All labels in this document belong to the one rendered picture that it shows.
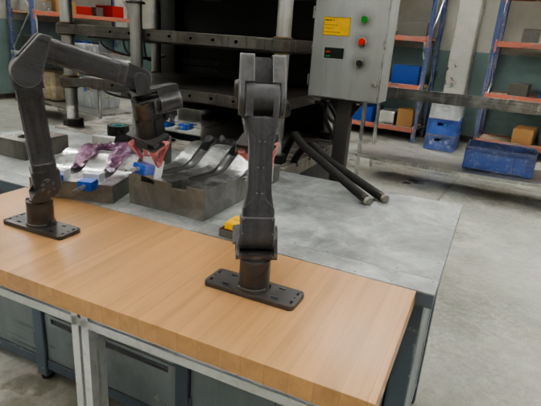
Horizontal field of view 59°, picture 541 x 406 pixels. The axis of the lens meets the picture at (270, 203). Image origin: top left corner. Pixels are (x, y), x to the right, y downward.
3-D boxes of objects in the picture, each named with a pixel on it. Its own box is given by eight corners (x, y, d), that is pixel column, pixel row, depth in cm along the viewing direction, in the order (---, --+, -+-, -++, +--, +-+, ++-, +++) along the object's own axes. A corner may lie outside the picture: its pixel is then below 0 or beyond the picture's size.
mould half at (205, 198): (203, 221, 131) (204, 174, 127) (129, 202, 141) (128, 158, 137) (278, 180, 174) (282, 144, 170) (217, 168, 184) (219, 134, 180)
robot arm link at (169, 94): (175, 105, 133) (165, 62, 128) (186, 110, 126) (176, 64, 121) (134, 115, 128) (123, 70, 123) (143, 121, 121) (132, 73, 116)
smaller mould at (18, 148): (26, 160, 176) (23, 142, 173) (-2, 154, 181) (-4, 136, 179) (68, 151, 193) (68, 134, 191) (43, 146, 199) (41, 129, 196)
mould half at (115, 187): (113, 204, 139) (111, 167, 136) (30, 194, 142) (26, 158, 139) (171, 163, 186) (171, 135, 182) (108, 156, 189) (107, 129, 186)
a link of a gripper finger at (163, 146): (154, 155, 139) (149, 127, 133) (173, 163, 136) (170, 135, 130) (138, 167, 134) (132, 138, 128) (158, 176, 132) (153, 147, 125)
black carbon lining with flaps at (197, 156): (198, 188, 136) (198, 155, 133) (153, 178, 142) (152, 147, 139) (253, 164, 166) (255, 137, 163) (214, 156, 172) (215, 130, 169)
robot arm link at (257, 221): (238, 245, 99) (245, 84, 96) (270, 246, 99) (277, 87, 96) (240, 250, 92) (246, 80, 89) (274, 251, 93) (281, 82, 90)
